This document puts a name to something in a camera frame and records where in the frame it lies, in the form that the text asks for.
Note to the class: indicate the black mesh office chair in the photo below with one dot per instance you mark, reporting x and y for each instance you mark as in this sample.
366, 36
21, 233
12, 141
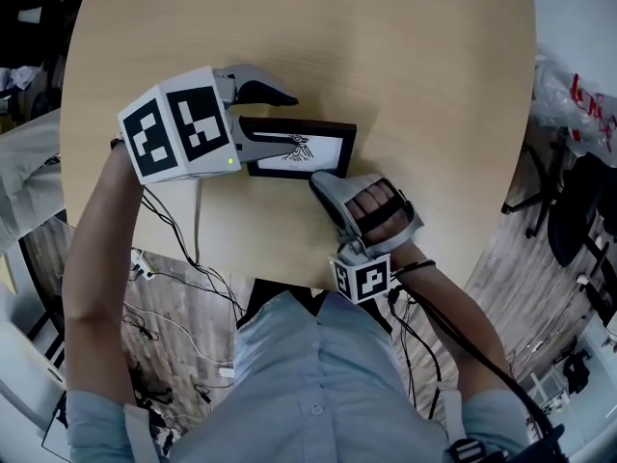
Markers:
573, 210

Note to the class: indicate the person's right hand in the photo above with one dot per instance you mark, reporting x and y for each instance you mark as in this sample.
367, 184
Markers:
378, 212

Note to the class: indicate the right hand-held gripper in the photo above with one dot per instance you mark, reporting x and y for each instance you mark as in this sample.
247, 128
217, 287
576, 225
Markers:
366, 280

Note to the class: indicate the black picture frame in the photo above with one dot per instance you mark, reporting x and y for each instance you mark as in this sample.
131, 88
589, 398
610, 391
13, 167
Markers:
328, 150

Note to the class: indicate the white power strip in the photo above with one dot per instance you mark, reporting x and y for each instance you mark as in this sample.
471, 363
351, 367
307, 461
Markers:
142, 264

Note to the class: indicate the person's left forearm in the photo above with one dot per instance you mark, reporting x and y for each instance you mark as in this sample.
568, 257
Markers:
96, 268

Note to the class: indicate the round light wooden table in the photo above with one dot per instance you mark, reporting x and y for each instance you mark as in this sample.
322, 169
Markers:
337, 56

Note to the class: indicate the person's light blue shirt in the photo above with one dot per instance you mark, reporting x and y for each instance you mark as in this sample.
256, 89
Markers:
313, 384

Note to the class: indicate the black pack with buckle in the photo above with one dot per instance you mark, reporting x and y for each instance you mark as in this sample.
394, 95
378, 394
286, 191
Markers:
511, 451

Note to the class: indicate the person's right forearm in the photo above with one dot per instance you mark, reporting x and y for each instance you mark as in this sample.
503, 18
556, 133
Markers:
458, 316

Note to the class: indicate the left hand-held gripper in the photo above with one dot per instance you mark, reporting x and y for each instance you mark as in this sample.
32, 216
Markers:
159, 138

